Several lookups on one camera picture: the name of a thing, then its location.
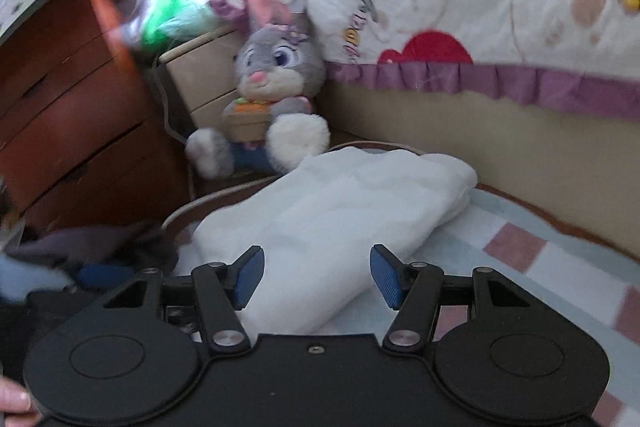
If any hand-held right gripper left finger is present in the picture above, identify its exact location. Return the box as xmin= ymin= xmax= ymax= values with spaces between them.
xmin=85 ymin=245 xmax=265 ymax=355

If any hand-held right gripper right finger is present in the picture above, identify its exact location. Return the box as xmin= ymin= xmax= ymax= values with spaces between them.
xmin=370 ymin=244 xmax=551 ymax=351

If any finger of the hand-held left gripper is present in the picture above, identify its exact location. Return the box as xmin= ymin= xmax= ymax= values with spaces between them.
xmin=75 ymin=262 xmax=136 ymax=290

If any person's left hand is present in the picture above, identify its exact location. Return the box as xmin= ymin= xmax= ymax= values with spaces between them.
xmin=0 ymin=377 xmax=38 ymax=423

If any dark brown garment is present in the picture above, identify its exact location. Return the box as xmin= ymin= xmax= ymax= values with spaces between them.
xmin=5 ymin=221 xmax=180 ymax=293

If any brown wooden dresser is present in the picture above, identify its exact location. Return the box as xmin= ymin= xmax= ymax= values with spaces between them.
xmin=0 ymin=0 xmax=193 ymax=238

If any beige bed base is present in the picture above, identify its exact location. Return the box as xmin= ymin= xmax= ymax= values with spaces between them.
xmin=320 ymin=77 xmax=640 ymax=258

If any beige nightstand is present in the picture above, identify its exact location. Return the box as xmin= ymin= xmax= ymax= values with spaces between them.
xmin=157 ymin=24 xmax=251 ymax=142

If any grey plush rabbit toy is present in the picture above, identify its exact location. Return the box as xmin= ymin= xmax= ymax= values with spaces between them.
xmin=185 ymin=0 xmax=332 ymax=180

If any green plastic bag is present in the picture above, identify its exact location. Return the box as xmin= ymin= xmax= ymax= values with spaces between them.
xmin=135 ymin=0 xmax=223 ymax=50

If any white cable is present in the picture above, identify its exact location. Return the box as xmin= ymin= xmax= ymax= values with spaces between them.
xmin=150 ymin=57 xmax=201 ymax=202

